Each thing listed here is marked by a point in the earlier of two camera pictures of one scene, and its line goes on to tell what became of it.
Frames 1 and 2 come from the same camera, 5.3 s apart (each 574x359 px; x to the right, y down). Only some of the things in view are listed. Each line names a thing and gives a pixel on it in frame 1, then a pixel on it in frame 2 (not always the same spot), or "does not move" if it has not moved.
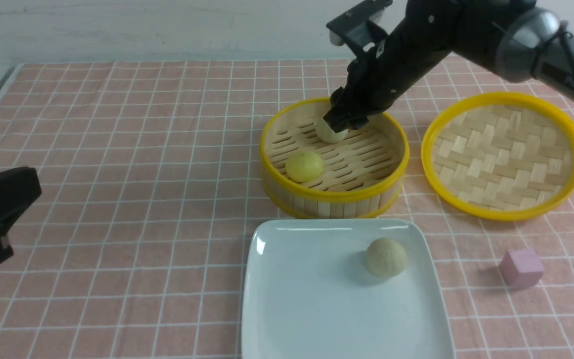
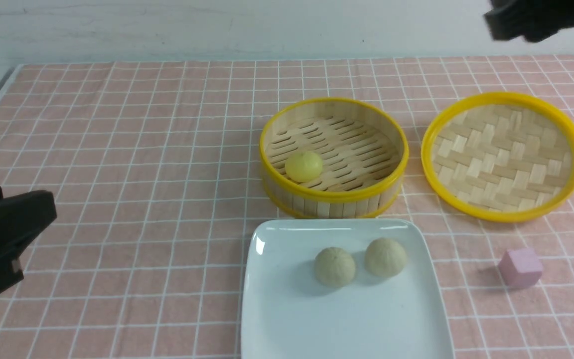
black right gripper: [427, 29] → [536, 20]
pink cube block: [520, 269] does not move
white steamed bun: [386, 257] does not move
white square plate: [308, 293] does not move
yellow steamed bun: [304, 166] does not move
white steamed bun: [326, 133] → [334, 267]
